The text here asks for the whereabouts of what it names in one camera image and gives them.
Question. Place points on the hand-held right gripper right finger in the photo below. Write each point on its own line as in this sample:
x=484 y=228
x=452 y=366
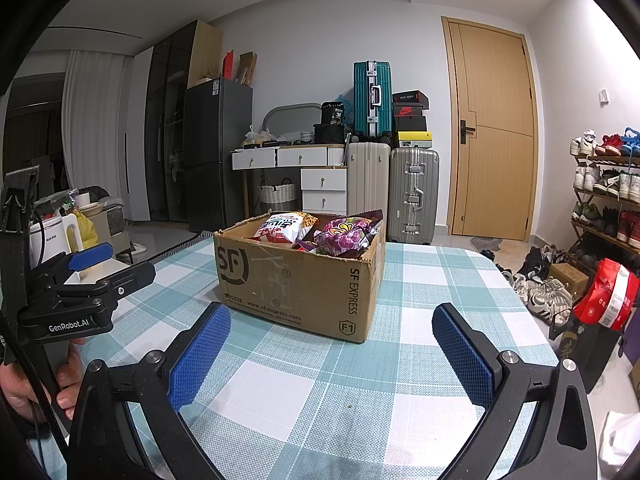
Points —
x=465 y=355

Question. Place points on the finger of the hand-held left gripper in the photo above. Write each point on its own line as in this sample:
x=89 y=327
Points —
x=90 y=260
x=130 y=275

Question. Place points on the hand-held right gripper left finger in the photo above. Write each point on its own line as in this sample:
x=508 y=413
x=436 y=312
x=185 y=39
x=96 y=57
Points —
x=200 y=355

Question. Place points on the brown cardboard box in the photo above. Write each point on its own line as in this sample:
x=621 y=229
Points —
x=290 y=285

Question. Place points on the orange noodle snack packet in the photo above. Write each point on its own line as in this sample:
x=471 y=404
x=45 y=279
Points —
x=282 y=227

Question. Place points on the purple candy packet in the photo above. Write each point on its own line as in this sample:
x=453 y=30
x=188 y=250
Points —
x=345 y=235

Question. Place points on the person's left hand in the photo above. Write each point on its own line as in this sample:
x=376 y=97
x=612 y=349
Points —
x=67 y=375

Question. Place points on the white slipper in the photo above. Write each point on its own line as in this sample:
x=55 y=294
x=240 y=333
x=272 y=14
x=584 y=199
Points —
x=136 y=249

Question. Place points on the yellow plastic bag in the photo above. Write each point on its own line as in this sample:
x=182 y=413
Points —
x=89 y=232

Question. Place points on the white kettle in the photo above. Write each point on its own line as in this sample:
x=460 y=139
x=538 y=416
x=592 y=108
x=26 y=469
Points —
x=50 y=240

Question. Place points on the grey storage bin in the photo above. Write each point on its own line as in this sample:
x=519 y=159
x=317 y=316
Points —
x=112 y=220

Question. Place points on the scattered sneaker pile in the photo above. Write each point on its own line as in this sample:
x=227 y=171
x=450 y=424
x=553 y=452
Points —
x=547 y=295

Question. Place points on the grey floor cloth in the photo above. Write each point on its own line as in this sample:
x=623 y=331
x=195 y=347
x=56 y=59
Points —
x=484 y=245

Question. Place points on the black shopping bag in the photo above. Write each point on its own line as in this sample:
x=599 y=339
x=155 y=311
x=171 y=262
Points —
x=585 y=355

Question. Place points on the small brown carton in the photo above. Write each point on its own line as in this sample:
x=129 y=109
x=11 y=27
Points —
x=567 y=280

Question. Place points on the white cabinet panel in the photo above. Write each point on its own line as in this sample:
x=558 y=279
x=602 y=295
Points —
x=137 y=135

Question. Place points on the black refrigerator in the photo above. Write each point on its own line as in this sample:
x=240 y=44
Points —
x=215 y=160

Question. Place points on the red paper bag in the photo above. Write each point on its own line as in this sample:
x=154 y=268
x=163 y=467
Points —
x=605 y=295

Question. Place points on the dark glass wardrobe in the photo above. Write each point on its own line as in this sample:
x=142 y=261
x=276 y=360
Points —
x=165 y=125

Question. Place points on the woven laundry basket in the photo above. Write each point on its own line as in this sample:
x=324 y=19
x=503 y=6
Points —
x=277 y=197

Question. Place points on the silver suitcase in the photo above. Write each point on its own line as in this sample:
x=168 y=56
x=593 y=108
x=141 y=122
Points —
x=414 y=195

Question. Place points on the purple bag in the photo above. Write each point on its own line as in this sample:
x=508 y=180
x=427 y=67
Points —
x=634 y=330

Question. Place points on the white plastic bag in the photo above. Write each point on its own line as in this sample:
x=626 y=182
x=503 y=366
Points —
x=620 y=440

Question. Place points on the pale plastic bag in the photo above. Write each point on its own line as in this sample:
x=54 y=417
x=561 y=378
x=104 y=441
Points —
x=257 y=137

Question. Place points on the wooden door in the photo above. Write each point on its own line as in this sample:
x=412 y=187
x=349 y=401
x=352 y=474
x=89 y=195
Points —
x=495 y=160

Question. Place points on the cream suitcase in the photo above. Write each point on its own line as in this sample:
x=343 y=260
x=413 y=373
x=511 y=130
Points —
x=367 y=180

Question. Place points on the white drawer desk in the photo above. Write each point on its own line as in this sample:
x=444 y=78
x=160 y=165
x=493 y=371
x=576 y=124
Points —
x=322 y=180

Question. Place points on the yellow black shoe box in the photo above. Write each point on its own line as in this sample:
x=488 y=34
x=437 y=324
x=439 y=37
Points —
x=415 y=140

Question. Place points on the small white basket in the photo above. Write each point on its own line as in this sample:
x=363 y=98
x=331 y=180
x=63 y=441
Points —
x=305 y=136

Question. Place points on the light wood panel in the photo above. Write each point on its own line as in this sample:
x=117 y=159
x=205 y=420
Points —
x=202 y=55

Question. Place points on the red folder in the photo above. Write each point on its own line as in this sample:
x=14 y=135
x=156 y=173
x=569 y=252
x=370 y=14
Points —
x=228 y=65

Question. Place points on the grey oval mirror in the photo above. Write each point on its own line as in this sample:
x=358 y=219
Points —
x=292 y=106

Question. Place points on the plain black shoe box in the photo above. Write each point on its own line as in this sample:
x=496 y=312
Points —
x=410 y=124

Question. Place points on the shelved sneaker collection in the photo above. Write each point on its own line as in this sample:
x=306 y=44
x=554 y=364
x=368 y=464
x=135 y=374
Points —
x=582 y=145

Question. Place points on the wooden shoe rack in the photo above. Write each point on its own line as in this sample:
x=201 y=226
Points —
x=615 y=161

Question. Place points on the black tub white label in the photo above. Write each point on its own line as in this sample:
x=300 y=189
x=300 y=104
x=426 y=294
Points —
x=332 y=112

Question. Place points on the black shoe box red label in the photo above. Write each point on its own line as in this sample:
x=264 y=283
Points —
x=410 y=96

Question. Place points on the teal suitcase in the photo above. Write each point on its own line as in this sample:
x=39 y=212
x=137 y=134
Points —
x=362 y=105

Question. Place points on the blue plastic bag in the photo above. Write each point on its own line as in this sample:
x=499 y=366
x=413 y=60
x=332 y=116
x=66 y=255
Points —
x=344 y=105

